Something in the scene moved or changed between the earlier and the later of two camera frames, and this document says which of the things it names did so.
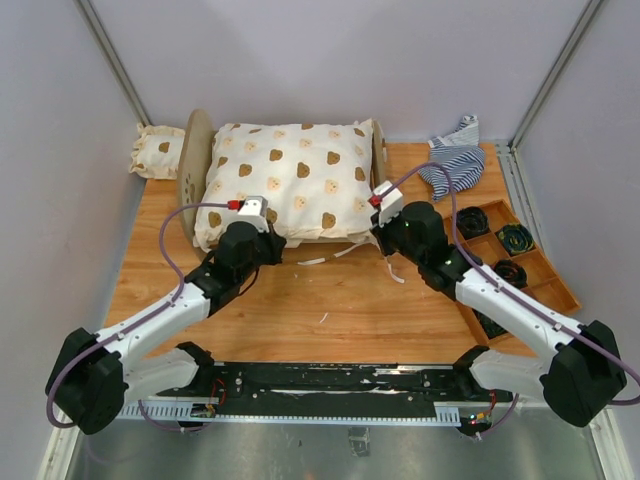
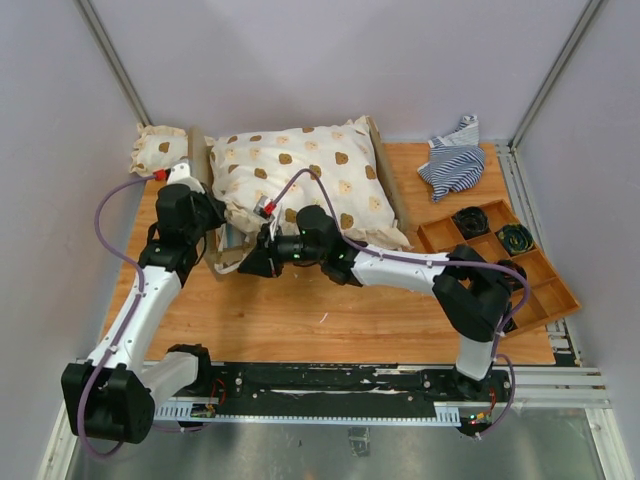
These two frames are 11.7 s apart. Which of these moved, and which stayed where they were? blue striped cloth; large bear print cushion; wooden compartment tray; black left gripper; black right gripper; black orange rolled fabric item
Moved: black right gripper; black left gripper
Stayed: large bear print cushion; wooden compartment tray; blue striped cloth; black orange rolled fabric item
